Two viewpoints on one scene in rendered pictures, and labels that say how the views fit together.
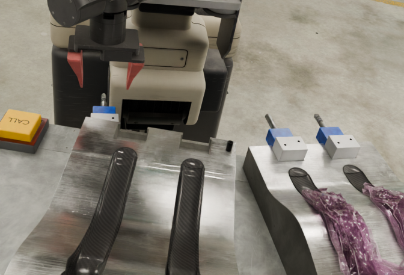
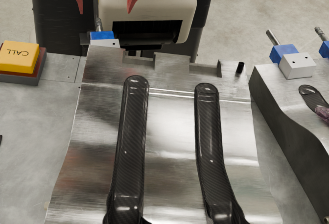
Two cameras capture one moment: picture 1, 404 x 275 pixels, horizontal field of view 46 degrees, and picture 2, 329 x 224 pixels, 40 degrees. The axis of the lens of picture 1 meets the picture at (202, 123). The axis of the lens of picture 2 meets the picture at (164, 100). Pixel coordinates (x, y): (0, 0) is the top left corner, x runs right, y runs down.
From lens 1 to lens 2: 11 cm
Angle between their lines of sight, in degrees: 9
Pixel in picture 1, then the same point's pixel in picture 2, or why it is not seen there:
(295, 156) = (303, 73)
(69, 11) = not seen: outside the picture
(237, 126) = (210, 38)
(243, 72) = not seen: outside the picture
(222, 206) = (242, 131)
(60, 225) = (85, 162)
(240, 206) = not seen: hidden behind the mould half
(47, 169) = (53, 101)
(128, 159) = (140, 88)
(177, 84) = (168, 3)
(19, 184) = (28, 118)
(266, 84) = not seen: outside the picture
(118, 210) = (138, 142)
